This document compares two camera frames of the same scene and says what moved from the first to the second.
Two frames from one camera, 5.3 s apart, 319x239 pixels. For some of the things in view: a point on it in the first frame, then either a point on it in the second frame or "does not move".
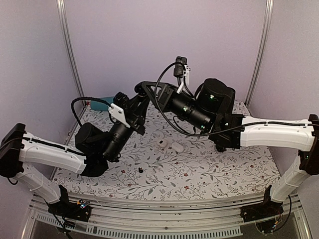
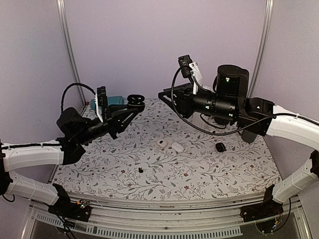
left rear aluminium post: (61, 5) does not move
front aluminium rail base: (122, 217) does not move
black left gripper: (136, 116) to (113, 122)
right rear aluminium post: (266, 26) does not move
